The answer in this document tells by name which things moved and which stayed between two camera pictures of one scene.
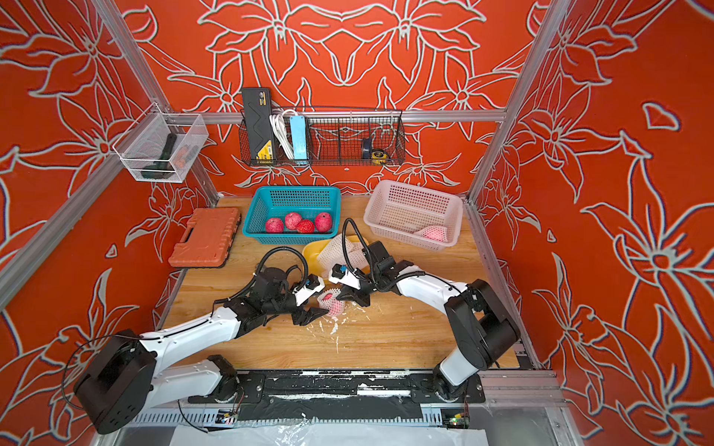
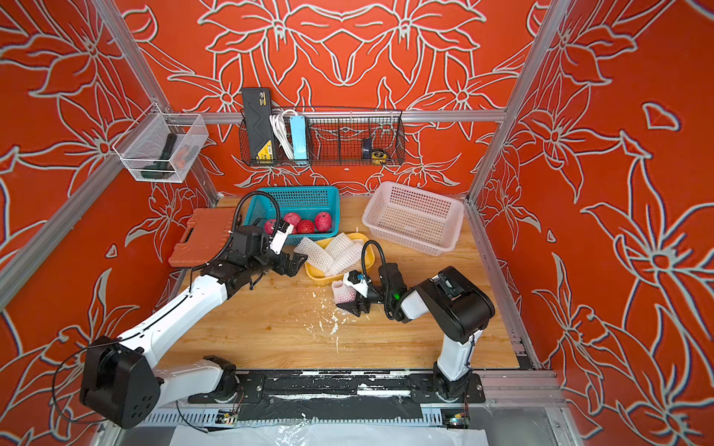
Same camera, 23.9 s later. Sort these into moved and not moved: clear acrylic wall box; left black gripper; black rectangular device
Moved: left black gripper
Not moved: black rectangular device; clear acrylic wall box
